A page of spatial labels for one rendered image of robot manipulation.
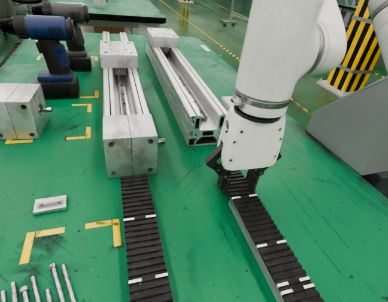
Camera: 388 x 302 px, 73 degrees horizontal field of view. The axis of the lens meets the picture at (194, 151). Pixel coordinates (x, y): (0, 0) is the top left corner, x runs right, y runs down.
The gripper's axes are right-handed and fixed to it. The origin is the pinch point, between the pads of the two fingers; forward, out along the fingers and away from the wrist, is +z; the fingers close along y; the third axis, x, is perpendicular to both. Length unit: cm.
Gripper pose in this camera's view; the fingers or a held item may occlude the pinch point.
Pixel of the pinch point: (238, 181)
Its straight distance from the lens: 51.1
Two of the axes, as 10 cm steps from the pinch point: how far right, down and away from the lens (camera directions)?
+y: 9.6, -0.8, 2.8
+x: -2.7, -5.8, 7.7
